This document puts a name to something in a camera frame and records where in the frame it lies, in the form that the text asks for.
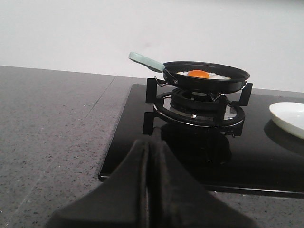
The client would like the left black burner grate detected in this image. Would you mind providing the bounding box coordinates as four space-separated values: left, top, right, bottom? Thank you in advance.
142 78 253 137

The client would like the black glass gas cooktop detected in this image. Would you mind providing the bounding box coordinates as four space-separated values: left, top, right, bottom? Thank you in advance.
98 84 304 198

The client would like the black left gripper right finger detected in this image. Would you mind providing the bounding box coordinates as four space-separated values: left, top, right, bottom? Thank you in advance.
149 128 258 228

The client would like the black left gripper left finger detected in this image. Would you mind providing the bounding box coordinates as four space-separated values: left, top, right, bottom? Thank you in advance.
46 140 149 228

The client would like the white plate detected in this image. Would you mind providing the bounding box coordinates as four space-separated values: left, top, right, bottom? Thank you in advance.
269 102 304 139

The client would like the black frying pan mint handle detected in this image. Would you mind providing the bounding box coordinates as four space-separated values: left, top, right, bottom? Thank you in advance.
129 52 250 94

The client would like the fried egg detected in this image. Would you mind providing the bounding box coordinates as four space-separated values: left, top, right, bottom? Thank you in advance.
177 69 231 80

